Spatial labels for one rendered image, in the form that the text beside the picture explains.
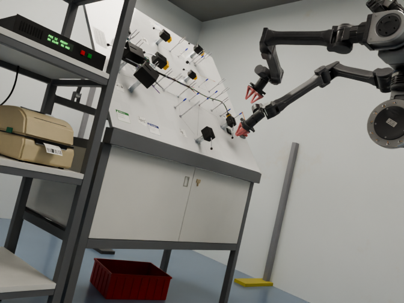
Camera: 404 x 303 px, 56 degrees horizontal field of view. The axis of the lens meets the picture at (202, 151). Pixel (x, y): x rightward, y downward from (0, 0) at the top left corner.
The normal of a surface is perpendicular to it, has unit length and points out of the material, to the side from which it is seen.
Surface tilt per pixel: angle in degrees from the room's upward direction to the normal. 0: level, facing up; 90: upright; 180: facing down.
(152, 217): 90
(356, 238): 90
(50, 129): 72
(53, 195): 90
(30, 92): 90
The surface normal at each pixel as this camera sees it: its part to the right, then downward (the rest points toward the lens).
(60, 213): -0.62, -0.20
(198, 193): 0.75, 0.13
